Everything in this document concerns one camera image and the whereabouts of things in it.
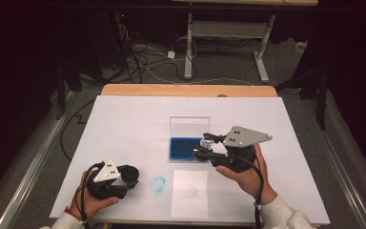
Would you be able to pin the large white board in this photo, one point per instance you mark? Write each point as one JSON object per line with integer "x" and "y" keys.
{"x": 139, "y": 127}

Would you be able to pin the person's right hand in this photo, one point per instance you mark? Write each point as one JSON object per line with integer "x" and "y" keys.
{"x": 251, "y": 179}

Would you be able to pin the small white power adapter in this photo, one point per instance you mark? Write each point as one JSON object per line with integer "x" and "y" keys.
{"x": 171, "y": 54}

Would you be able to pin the metal floor rail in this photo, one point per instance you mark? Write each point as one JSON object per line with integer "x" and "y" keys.
{"x": 31, "y": 175}
{"x": 343, "y": 178}

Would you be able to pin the white paper sheet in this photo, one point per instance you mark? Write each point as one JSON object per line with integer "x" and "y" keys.
{"x": 189, "y": 203}

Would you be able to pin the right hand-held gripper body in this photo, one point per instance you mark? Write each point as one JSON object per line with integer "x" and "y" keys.
{"x": 244, "y": 136}

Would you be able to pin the wooden table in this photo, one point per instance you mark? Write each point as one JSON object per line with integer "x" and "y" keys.
{"x": 187, "y": 90}

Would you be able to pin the black stamp with clear knob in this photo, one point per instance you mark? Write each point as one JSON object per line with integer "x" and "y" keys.
{"x": 201, "y": 152}

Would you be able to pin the blue ink pad clear lid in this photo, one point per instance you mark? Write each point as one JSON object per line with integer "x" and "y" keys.
{"x": 181, "y": 148}

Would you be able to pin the person's left hand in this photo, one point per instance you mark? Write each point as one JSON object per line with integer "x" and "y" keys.
{"x": 90, "y": 205}

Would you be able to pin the white-framed desk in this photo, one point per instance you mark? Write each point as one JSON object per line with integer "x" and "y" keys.
{"x": 228, "y": 29}

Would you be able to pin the black stand leg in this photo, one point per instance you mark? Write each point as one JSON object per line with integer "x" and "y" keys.
{"x": 322, "y": 105}

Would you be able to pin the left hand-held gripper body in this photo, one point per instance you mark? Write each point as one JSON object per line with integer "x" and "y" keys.
{"x": 107, "y": 173}

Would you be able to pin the black round stamp cap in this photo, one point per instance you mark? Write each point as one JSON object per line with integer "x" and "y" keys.
{"x": 130, "y": 173}

